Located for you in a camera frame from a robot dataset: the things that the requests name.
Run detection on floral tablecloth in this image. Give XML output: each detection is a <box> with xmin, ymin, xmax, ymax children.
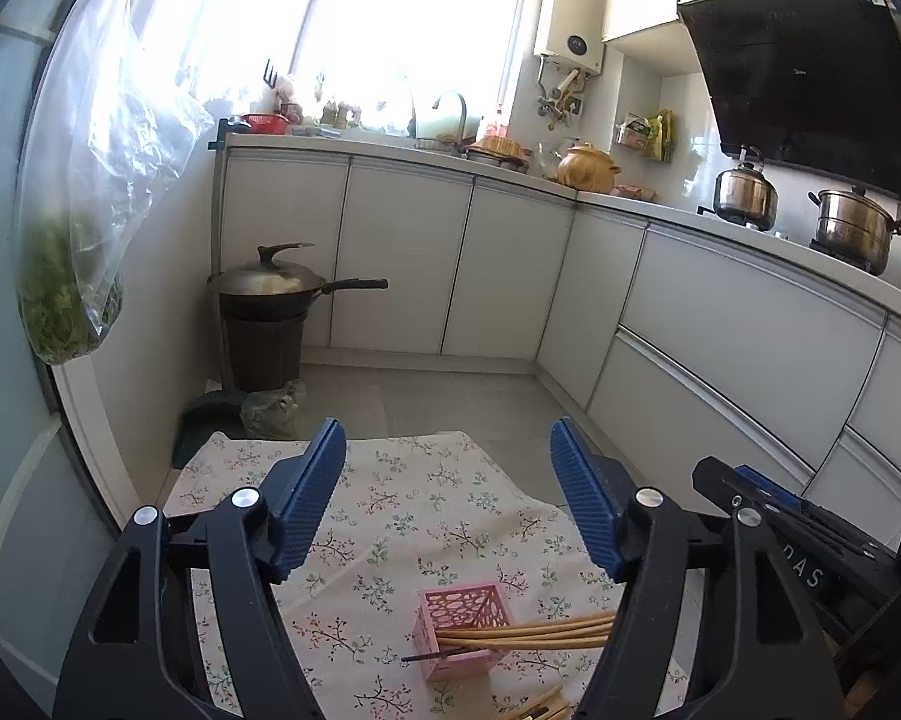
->
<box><xmin>161</xmin><ymin>431</ymin><xmax>695</xmax><ymax>720</ymax></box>

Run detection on kitchen faucet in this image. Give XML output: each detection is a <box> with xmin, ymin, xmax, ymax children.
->
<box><xmin>433</xmin><ymin>91</ymin><xmax>468</xmax><ymax>155</ymax></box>

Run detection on wall rack with packets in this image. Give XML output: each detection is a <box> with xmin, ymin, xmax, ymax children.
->
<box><xmin>613</xmin><ymin>109</ymin><xmax>677</xmax><ymax>164</ymax></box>

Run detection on black chopstick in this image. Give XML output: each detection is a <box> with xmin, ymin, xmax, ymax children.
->
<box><xmin>400</xmin><ymin>649</ymin><xmax>489</xmax><ymax>666</ymax></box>

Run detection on crumpled plastic bag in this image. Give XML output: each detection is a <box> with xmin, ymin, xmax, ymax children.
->
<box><xmin>240</xmin><ymin>381</ymin><xmax>309</xmax><ymax>442</ymax></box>

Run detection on black wok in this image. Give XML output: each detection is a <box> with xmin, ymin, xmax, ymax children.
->
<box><xmin>208</xmin><ymin>270</ymin><xmax>390</xmax><ymax>316</ymax></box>

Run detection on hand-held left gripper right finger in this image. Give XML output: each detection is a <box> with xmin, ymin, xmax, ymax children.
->
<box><xmin>549</xmin><ymin>416</ymin><xmax>849</xmax><ymax>720</ymax></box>

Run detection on brown clay pot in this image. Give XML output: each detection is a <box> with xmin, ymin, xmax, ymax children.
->
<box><xmin>555</xmin><ymin>141</ymin><xmax>622</xmax><ymax>194</ymax></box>

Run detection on grey wok lid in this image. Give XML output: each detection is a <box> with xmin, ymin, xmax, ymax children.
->
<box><xmin>214</xmin><ymin>242</ymin><xmax>324</xmax><ymax>297</ymax></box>

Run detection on white water heater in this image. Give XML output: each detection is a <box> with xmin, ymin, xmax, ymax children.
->
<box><xmin>532</xmin><ymin>0</ymin><xmax>607</xmax><ymax>77</ymax></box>

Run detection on white kitchen cabinet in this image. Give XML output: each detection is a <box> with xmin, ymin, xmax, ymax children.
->
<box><xmin>214</xmin><ymin>131</ymin><xmax>901</xmax><ymax>548</ymax></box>

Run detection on plastic bag of greens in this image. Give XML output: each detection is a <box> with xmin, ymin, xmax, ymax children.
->
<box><xmin>13</xmin><ymin>0</ymin><xmax>215</xmax><ymax>367</ymax></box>

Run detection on water heater pipes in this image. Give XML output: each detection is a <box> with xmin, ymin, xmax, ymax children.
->
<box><xmin>536</xmin><ymin>67</ymin><xmax>590</xmax><ymax>128</ymax></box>

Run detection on steel kettle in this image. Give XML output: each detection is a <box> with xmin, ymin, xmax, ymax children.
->
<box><xmin>713</xmin><ymin>146</ymin><xmax>780</xmax><ymax>227</ymax></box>

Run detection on window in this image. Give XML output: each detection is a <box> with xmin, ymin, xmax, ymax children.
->
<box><xmin>131</xmin><ymin>0</ymin><xmax>537</xmax><ymax>136</ymax></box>

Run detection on dark dustpan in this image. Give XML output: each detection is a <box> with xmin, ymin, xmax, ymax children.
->
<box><xmin>174</xmin><ymin>388</ymin><xmax>249</xmax><ymax>466</ymax></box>

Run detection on pale green basin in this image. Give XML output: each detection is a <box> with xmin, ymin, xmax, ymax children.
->
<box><xmin>412</xmin><ymin>109</ymin><xmax>462</xmax><ymax>140</ymax></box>

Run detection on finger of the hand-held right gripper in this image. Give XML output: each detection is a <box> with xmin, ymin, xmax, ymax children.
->
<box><xmin>692</xmin><ymin>456</ymin><xmax>767</xmax><ymax>518</ymax></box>
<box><xmin>734</xmin><ymin>465</ymin><xmax>894</xmax><ymax>560</ymax></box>

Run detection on pale wooden chopstick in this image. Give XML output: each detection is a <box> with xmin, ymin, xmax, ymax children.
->
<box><xmin>436</xmin><ymin>611</ymin><xmax>618</xmax><ymax>640</ymax></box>
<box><xmin>478</xmin><ymin>634</ymin><xmax>610</xmax><ymax>653</ymax></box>
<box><xmin>456</xmin><ymin>621</ymin><xmax>616</xmax><ymax>647</ymax></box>

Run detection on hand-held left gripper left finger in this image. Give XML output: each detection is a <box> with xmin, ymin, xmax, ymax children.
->
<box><xmin>52</xmin><ymin>416</ymin><xmax>348</xmax><ymax>720</ymax></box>

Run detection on brown trash bin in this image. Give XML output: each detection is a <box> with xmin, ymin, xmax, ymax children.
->
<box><xmin>219</xmin><ymin>300</ymin><xmax>309</xmax><ymax>393</ymax></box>

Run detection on clear glass jar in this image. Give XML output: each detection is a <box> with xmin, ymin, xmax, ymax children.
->
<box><xmin>532</xmin><ymin>142</ymin><xmax>567</xmax><ymax>181</ymax></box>

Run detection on frosted glass door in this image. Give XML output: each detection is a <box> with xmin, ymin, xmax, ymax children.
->
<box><xmin>0</xmin><ymin>0</ymin><xmax>181</xmax><ymax>720</ymax></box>

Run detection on black range hood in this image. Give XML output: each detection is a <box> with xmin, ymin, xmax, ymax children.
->
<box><xmin>677</xmin><ymin>0</ymin><xmax>901</xmax><ymax>200</ymax></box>

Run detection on steel stock pot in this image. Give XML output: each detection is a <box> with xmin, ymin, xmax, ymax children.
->
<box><xmin>809</xmin><ymin>186</ymin><xmax>901</xmax><ymax>276</ymax></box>

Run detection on pink perforated plastic basket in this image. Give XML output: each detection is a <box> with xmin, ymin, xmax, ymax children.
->
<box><xmin>416</xmin><ymin>580</ymin><xmax>515</xmax><ymax>683</ymax></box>

